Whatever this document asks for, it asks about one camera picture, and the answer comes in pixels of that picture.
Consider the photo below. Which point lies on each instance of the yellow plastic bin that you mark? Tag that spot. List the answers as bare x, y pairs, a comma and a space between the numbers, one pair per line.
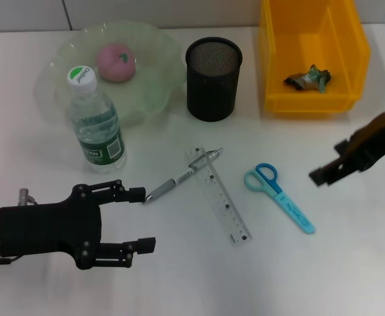
343, 49

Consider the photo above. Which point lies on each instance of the green plastic wrapper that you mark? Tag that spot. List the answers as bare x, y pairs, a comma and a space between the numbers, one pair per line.
310, 80

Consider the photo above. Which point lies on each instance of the clear green-label water bottle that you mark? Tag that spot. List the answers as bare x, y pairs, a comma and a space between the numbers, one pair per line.
96, 131

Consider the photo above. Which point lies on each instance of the pale green glass fruit plate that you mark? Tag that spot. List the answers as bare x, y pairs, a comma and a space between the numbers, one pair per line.
152, 82

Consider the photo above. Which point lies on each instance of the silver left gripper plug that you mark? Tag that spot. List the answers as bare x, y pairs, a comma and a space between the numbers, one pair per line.
24, 195

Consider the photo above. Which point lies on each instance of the blue scissors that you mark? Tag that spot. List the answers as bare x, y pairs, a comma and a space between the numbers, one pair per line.
289, 207

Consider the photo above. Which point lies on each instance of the grey white ballpoint pen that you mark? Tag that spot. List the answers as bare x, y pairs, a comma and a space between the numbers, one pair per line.
182, 176

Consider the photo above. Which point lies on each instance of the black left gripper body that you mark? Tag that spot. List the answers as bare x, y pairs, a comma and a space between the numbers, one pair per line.
47, 227

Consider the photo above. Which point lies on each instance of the clear plastic ruler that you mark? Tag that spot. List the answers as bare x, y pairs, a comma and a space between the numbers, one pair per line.
223, 207

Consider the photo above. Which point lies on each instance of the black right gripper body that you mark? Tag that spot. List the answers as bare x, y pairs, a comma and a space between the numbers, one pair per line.
379, 138

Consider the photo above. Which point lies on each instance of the pink toy peach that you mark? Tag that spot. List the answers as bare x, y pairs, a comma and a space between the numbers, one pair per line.
114, 64

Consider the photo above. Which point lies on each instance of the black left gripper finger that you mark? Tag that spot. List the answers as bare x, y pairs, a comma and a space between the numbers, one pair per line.
146, 245
136, 195

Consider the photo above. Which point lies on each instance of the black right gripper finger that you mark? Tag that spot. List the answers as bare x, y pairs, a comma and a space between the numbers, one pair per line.
330, 172
346, 147

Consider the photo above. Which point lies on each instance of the black mesh pen holder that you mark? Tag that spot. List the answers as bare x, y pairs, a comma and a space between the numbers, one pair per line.
212, 85

